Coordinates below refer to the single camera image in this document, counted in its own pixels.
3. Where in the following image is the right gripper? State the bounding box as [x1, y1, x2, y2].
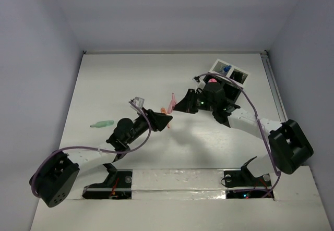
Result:
[172, 89, 216, 114]

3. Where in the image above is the pink translucent highlighter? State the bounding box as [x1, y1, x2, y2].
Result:
[166, 93, 177, 114]

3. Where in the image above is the pink cap black highlighter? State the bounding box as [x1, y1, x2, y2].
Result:
[208, 78, 217, 83]

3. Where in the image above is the blue cap black highlighter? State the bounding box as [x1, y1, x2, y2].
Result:
[223, 65, 232, 72]

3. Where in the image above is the orange translucent highlighter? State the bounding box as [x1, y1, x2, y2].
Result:
[160, 107, 170, 129]

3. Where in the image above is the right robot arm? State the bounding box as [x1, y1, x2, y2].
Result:
[173, 82, 314, 185]

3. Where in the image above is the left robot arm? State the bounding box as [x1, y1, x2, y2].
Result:
[29, 108, 173, 208]

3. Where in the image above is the black slotted organizer box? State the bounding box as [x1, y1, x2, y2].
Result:
[203, 73, 241, 103]

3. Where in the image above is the green translucent highlighter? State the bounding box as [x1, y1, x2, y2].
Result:
[90, 120, 114, 128]

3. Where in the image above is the white organizer box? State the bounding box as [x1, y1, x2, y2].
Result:
[209, 59, 249, 87]

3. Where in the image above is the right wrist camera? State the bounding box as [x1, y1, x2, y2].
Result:
[193, 76, 206, 90]

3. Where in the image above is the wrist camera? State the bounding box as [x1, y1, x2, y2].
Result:
[193, 76, 206, 90]
[129, 97, 145, 111]

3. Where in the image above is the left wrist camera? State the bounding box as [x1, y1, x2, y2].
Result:
[129, 97, 145, 111]

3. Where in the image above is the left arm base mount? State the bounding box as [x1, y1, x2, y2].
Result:
[82, 163, 133, 200]

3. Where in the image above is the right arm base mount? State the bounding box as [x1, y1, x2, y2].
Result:
[220, 157, 274, 199]

